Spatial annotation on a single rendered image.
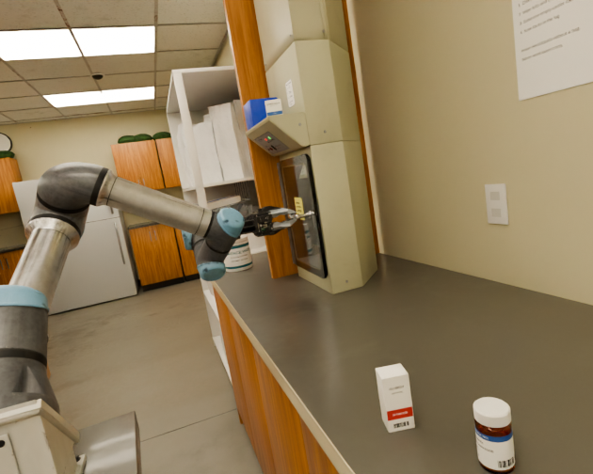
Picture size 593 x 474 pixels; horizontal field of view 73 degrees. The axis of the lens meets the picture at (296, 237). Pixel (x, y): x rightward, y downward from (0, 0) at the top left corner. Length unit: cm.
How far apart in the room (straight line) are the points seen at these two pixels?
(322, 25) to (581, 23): 65
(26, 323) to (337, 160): 90
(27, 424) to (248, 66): 132
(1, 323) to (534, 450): 76
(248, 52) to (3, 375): 130
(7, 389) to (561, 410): 77
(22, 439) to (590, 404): 78
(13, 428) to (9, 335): 14
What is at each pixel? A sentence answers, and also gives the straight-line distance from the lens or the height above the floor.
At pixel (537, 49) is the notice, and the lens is 117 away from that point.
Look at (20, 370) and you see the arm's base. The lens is 71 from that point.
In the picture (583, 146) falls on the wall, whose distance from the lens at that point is 110.
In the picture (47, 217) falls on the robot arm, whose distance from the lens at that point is 109.
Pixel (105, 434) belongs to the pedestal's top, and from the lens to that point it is 85.
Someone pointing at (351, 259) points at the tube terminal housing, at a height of 104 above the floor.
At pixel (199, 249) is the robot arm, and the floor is 117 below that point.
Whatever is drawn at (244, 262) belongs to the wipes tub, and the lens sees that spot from 185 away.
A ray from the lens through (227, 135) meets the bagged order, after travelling 247.
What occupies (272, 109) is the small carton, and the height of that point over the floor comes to 154.
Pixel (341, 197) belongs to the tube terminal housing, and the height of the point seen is 124.
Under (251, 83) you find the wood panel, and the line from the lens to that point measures 161.
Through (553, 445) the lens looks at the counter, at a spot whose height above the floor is 94.
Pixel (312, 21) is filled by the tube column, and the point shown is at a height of 176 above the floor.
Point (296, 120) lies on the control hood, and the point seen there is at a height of 149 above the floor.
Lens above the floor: 133
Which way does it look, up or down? 9 degrees down
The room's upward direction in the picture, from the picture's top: 9 degrees counter-clockwise
